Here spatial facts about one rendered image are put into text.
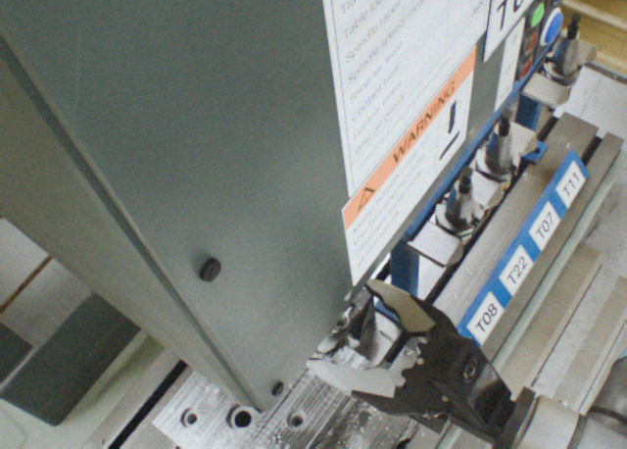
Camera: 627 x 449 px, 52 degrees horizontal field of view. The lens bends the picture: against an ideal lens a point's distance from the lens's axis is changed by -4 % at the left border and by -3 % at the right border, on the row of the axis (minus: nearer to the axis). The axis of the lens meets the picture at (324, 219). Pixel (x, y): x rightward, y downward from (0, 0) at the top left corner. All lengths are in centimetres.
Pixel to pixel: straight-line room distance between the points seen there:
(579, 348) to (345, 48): 118
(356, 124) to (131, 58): 17
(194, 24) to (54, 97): 5
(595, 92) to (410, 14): 132
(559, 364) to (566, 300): 14
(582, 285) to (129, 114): 133
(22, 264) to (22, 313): 12
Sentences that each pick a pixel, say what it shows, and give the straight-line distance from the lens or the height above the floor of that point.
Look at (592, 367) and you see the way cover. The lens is 142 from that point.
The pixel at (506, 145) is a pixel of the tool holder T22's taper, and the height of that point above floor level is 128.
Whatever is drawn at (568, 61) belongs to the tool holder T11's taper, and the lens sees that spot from 111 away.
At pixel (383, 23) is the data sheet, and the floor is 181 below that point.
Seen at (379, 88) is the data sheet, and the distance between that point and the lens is 35.
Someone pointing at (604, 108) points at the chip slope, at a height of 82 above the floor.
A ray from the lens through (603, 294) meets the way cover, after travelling 151.
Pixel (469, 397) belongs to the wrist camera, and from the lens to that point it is 60.
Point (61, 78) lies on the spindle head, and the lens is 19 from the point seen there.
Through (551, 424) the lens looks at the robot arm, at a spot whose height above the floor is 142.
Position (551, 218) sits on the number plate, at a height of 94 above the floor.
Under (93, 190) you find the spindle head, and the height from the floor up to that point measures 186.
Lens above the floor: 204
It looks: 59 degrees down
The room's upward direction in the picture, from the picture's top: 11 degrees counter-clockwise
